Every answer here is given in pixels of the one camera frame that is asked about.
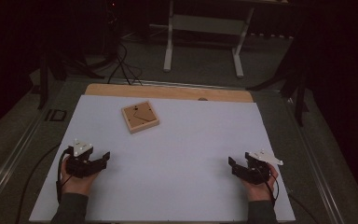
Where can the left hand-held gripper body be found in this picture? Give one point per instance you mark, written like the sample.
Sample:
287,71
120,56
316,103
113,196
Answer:
77,166

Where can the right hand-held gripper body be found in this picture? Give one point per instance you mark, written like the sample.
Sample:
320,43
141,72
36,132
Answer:
258,169

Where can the wooden picture frame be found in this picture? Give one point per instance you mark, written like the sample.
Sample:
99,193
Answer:
140,117

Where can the person's left hand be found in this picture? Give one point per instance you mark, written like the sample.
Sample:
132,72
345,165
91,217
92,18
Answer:
77,183

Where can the person's right hand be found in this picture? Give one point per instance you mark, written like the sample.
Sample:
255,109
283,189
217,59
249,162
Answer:
259,189

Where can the white table mat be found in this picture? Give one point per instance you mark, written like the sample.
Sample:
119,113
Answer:
174,174

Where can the black tripod stand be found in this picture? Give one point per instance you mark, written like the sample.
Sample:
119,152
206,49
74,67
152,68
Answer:
295,84
62,67

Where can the white metal stand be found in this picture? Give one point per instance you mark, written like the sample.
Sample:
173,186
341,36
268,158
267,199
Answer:
205,25

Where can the black rectangular bracket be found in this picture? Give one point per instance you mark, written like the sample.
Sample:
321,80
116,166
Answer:
56,115

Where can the metal floor rail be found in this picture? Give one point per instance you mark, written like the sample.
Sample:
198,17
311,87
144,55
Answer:
11,161
318,168

